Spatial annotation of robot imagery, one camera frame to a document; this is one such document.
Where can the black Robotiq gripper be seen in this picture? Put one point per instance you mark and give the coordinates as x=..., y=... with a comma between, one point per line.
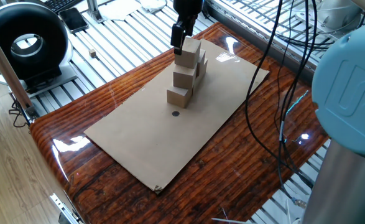
x=188, y=9

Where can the black smartphone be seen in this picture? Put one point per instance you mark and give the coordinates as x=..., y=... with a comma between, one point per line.
x=73, y=19

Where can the white device base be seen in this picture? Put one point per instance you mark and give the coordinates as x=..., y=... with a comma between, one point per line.
x=67, y=74

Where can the beige paper sheet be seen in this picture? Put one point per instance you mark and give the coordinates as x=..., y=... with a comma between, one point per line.
x=120, y=9

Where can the aluminium frame post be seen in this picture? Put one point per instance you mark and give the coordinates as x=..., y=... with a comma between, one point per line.
x=5, y=68

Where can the black keyboard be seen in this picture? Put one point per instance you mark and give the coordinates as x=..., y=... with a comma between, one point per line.
x=61, y=4

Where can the white crumpled cloth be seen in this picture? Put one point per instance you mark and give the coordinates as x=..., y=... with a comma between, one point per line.
x=152, y=4

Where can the brown cardboard sheet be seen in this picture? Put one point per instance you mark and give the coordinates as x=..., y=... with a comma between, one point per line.
x=157, y=155

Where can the silver mounting plate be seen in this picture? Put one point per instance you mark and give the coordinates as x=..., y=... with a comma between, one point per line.
x=334, y=18

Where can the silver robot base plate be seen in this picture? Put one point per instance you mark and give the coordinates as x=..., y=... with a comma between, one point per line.
x=294, y=214

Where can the tiny wooden cube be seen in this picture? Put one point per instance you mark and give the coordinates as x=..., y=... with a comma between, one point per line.
x=92, y=53

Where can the metal slide rail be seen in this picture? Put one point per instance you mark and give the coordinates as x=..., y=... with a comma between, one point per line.
x=64, y=208

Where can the short aluminium post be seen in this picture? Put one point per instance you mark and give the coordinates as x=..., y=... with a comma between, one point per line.
x=93, y=11

